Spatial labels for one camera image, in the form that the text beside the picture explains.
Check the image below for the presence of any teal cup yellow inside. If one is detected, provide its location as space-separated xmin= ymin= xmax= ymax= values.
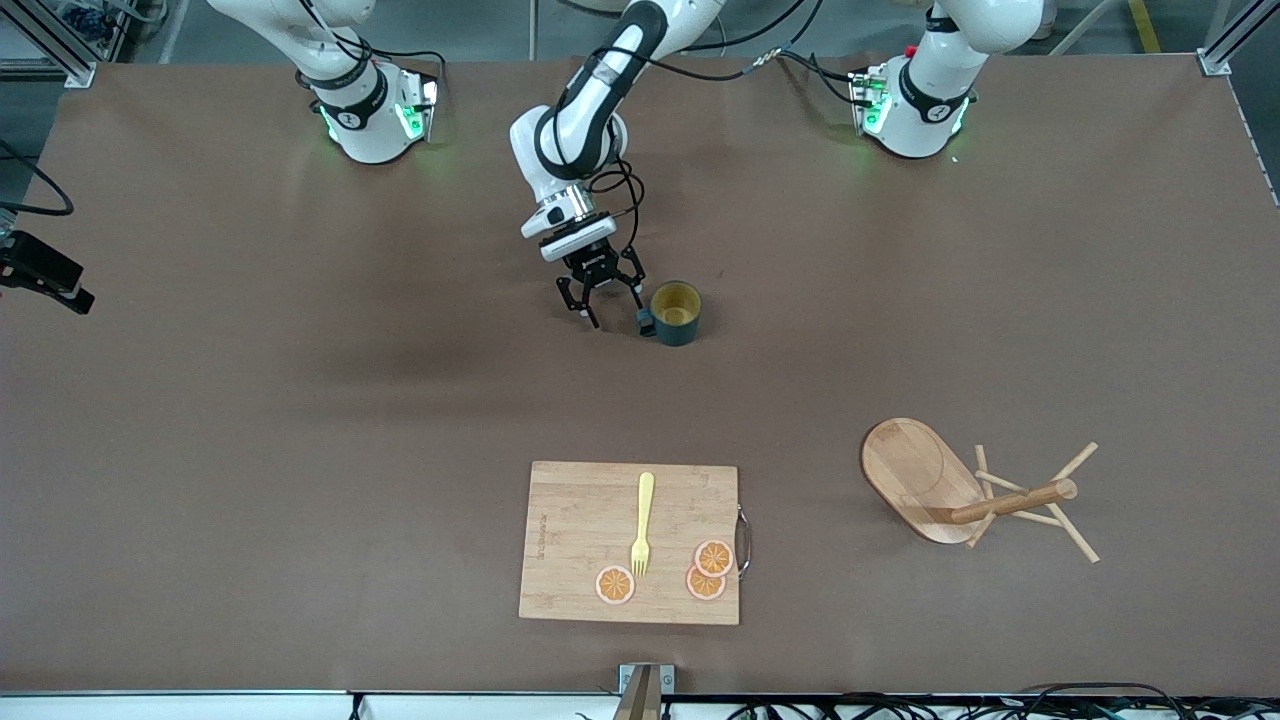
xmin=637 ymin=281 xmax=703 ymax=348

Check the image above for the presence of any wooden cup rack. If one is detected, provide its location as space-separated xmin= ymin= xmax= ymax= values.
xmin=861 ymin=417 xmax=1101 ymax=564

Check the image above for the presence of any yellow plastic fork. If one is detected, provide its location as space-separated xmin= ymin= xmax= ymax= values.
xmin=630 ymin=472 xmax=656 ymax=579

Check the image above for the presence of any wooden cutting board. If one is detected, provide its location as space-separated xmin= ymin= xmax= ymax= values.
xmin=518 ymin=460 xmax=753 ymax=627

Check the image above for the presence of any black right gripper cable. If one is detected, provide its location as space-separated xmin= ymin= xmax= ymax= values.
xmin=0 ymin=138 xmax=77 ymax=217

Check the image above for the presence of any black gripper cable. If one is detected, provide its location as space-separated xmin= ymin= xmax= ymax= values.
xmin=0 ymin=138 xmax=77 ymax=217
xmin=588 ymin=0 xmax=831 ymax=273

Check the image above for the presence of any aluminium frame post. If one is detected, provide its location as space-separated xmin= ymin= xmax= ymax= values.
xmin=0 ymin=0 xmax=98 ymax=89
xmin=1197 ymin=0 xmax=1280 ymax=78

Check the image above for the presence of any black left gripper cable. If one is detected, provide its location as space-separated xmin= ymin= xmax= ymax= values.
xmin=588 ymin=0 xmax=831 ymax=273

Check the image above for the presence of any black left arm base cable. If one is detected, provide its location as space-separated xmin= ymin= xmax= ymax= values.
xmin=780 ymin=48 xmax=863 ymax=106

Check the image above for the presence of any black arm base cable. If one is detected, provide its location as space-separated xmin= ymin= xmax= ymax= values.
xmin=780 ymin=48 xmax=863 ymax=106
xmin=300 ymin=0 xmax=448 ymax=86

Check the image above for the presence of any black right arm base cable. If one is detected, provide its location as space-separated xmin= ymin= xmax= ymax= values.
xmin=300 ymin=0 xmax=448 ymax=86

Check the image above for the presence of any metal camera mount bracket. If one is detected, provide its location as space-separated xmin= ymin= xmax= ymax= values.
xmin=612 ymin=663 xmax=676 ymax=720

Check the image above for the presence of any black tangled cable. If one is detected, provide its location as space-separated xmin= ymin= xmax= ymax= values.
xmin=725 ymin=693 xmax=946 ymax=720

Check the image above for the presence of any black looped cable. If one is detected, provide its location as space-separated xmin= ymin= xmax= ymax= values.
xmin=1015 ymin=683 xmax=1196 ymax=720

